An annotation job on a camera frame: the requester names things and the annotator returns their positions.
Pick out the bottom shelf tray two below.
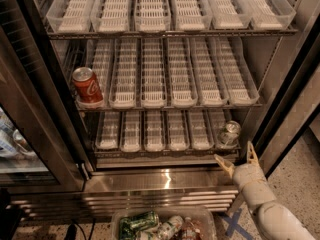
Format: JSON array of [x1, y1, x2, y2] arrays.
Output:
[[120, 111, 141, 152]]

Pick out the bottom shelf tray four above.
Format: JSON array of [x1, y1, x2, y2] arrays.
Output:
[[167, 111, 189, 151]]

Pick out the bottom shelf tray six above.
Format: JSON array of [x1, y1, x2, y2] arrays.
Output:
[[209, 109, 238, 149]]

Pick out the shelf tray two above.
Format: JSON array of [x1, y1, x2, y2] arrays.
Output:
[[109, 39, 137, 109], [120, 111, 141, 152], [90, 0, 132, 33]]

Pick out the bottom shelf tray one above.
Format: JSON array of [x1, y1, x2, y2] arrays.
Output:
[[96, 112, 120, 150]]

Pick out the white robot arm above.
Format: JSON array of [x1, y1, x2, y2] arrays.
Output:
[[214, 141, 316, 240]]

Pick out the left glass fridge door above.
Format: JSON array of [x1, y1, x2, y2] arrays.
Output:
[[0, 0, 85, 195]]

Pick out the top shelf tray five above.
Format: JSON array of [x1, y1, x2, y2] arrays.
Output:
[[208, 0, 252, 29]]

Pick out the top shelf tray three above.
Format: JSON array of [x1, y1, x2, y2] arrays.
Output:
[[134, 0, 171, 32]]

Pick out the top shelf tray two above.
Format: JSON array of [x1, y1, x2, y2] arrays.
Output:
[[90, 0, 132, 33]]

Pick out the middle shelf tray three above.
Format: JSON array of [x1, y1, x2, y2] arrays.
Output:
[[141, 38, 167, 108]]

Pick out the stainless steel fridge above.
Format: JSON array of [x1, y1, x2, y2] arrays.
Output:
[[12, 0, 320, 220]]

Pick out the middle shelf tray two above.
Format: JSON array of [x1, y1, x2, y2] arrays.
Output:
[[109, 39, 137, 109]]

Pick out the bottom shelf tray five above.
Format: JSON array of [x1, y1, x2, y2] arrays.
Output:
[[188, 110, 213, 150]]

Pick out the shelf tray five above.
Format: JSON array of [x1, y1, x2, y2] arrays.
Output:
[[190, 38, 228, 107], [208, 0, 252, 29], [188, 110, 213, 150]]

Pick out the red cola can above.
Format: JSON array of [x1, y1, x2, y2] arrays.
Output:
[[72, 67, 103, 103]]

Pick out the top shelf tray one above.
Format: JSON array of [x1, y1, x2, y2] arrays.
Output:
[[46, 0, 95, 33]]

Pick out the black plug and cables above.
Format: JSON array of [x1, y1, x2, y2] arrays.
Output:
[[63, 218, 98, 240]]

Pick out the silver green 7up can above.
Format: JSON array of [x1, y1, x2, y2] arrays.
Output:
[[218, 120, 241, 147]]

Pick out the middle shelf tray one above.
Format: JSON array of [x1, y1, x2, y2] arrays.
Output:
[[76, 39, 114, 109]]

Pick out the top shelf tray four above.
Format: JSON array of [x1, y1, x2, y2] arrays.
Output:
[[171, 0, 212, 31]]

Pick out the shelf tray four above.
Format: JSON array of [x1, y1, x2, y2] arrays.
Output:
[[167, 111, 189, 151], [167, 38, 198, 108], [171, 0, 212, 31]]

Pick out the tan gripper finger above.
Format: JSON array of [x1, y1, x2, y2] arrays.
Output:
[[247, 141, 259, 164], [214, 154, 235, 178]]

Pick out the shelf tray three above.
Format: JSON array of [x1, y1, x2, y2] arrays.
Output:
[[141, 38, 167, 108], [134, 0, 171, 32], [145, 111, 165, 152]]

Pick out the clear plastic bin on floor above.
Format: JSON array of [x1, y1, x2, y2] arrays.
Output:
[[109, 206, 217, 240]]

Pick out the middle shelf tray five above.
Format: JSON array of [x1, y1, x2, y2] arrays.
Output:
[[190, 38, 228, 107]]

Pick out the blue tape cross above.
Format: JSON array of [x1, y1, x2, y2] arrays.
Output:
[[221, 208, 253, 240]]

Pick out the brown bottle in bin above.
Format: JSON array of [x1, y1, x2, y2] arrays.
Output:
[[181, 217, 201, 240]]

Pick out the middle shelf tray four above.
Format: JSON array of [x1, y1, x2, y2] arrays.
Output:
[[167, 38, 198, 108]]

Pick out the shelf tray one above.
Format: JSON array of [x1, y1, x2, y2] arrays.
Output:
[[96, 112, 120, 150], [46, 0, 95, 33], [76, 39, 114, 109]]

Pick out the right fridge door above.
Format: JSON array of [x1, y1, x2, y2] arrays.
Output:
[[254, 17, 320, 177]]

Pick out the bottom shelf tray three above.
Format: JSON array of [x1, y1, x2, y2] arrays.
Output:
[[145, 111, 165, 152]]

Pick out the white green can in bin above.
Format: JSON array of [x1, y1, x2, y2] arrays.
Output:
[[157, 215, 184, 240]]

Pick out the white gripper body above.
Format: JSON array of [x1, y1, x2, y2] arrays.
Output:
[[232, 163, 276, 212]]

